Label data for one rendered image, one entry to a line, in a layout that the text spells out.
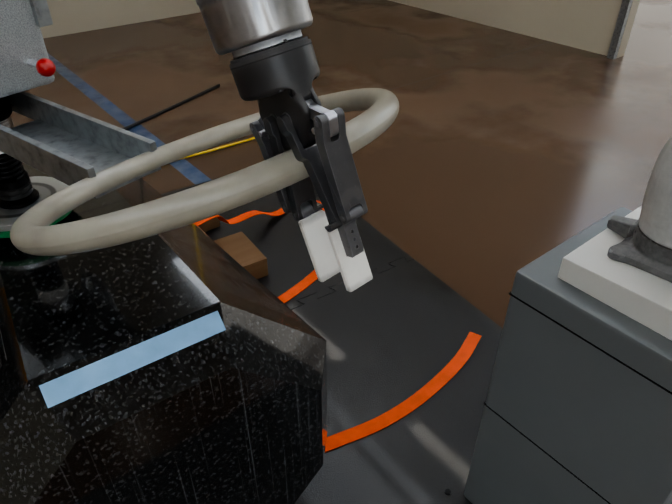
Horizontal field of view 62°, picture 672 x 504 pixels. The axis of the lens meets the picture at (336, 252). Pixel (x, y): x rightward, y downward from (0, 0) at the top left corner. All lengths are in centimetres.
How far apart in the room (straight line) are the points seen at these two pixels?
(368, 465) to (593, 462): 69
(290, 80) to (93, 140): 65
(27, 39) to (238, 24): 77
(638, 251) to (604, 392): 27
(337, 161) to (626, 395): 81
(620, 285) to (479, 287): 134
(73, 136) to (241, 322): 45
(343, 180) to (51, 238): 28
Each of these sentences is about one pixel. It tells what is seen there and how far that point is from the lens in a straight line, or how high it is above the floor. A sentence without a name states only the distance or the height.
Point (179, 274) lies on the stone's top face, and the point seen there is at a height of 80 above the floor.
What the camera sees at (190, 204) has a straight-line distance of 51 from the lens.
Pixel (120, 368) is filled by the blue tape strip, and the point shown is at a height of 78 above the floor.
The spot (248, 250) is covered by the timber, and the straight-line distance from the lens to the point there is 238.
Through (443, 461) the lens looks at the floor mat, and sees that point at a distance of 179.
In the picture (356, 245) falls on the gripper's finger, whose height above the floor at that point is 117.
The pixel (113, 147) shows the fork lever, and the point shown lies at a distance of 104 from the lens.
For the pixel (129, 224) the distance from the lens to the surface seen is 52.
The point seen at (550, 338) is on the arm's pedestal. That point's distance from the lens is 119.
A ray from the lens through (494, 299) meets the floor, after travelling 236.
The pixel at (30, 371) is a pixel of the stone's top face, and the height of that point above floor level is 80.
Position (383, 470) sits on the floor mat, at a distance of 175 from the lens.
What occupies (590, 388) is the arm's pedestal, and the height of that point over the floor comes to 64.
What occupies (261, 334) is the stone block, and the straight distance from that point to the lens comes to 112.
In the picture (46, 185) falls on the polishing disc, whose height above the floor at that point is 86.
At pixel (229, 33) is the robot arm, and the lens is 49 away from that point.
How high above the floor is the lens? 148
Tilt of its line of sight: 36 degrees down
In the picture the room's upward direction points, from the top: straight up
